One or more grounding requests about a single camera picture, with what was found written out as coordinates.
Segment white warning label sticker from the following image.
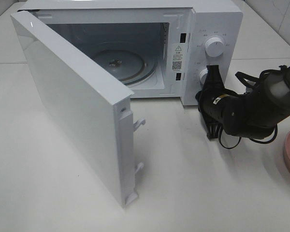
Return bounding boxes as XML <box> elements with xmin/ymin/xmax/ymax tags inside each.
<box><xmin>171</xmin><ymin>43</ymin><xmax>184</xmax><ymax>71</ymax></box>

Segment white microwave door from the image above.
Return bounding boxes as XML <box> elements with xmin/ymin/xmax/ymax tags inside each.
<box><xmin>11</xmin><ymin>11</ymin><xmax>145</xmax><ymax>207</ymax></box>

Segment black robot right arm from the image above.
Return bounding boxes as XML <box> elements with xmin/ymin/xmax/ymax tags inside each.
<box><xmin>195</xmin><ymin>65</ymin><xmax>290</xmax><ymax>144</ymax></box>

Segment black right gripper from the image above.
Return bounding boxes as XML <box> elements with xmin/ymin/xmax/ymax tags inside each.
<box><xmin>196</xmin><ymin>65</ymin><xmax>237</xmax><ymax>139</ymax></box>

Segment glass microwave turntable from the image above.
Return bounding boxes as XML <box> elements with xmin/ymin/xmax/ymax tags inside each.
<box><xmin>91</xmin><ymin>42</ymin><xmax>158</xmax><ymax>86</ymax></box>

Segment white microwave oven body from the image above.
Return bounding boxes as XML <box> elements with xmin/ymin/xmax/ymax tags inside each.
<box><xmin>17</xmin><ymin>0</ymin><xmax>243</xmax><ymax>106</ymax></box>

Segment white upper power knob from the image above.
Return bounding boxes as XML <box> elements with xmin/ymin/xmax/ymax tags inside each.
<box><xmin>204</xmin><ymin>35</ymin><xmax>225</xmax><ymax>58</ymax></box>

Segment white lower timer knob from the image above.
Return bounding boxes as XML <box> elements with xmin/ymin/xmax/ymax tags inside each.
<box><xmin>199</xmin><ymin>69</ymin><xmax>208</xmax><ymax>85</ymax></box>

